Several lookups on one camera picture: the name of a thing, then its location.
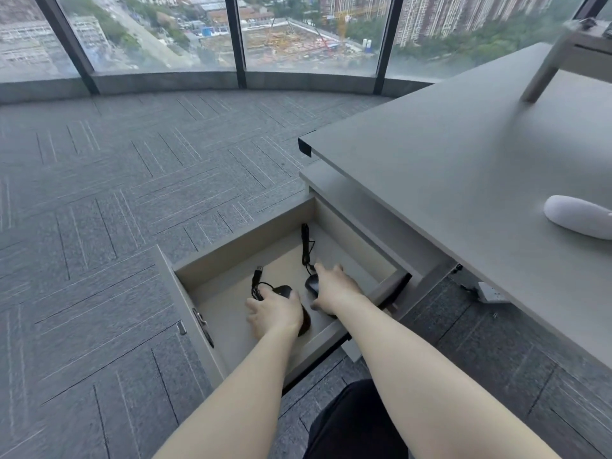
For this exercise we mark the grey monitor riser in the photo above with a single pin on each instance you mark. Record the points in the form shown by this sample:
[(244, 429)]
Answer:
[(569, 42)]

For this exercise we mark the grey open drawer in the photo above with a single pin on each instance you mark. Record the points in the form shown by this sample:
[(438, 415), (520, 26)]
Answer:
[(229, 301)]

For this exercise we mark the white power strip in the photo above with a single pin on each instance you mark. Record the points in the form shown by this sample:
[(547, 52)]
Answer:
[(491, 292)]

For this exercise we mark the silver drawer lock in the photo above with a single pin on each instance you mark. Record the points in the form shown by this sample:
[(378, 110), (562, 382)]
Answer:
[(202, 325)]

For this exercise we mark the grey drawer cabinet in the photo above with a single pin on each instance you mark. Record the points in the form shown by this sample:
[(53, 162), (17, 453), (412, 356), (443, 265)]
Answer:
[(363, 210)]

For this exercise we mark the person's black trouser leg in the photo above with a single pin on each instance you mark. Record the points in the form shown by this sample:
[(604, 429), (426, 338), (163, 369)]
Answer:
[(354, 423)]

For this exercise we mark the person's right forearm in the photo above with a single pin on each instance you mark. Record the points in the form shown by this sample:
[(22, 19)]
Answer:
[(420, 387)]

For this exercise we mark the black window frame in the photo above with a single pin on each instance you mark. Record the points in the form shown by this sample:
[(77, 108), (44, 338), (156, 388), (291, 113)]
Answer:
[(235, 38)]

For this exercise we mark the person's left forearm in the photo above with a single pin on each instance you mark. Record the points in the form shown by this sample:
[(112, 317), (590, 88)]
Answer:
[(239, 396)]

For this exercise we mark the person's left hand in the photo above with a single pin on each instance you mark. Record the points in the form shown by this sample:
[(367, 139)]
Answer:
[(277, 314)]

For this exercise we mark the white wrist rest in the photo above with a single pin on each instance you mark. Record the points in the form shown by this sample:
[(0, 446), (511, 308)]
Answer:
[(576, 216)]

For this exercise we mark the grey window sill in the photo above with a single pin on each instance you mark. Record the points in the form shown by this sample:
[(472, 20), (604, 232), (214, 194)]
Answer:
[(167, 83)]

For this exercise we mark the person's right hand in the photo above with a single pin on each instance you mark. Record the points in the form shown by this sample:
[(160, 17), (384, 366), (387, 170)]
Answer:
[(339, 291)]

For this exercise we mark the person's left fingers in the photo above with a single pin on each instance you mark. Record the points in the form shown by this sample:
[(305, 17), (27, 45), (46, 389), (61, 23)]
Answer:
[(256, 310)]

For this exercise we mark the person's right thumb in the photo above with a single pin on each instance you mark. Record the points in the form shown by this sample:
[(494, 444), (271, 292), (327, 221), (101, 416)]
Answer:
[(321, 306)]

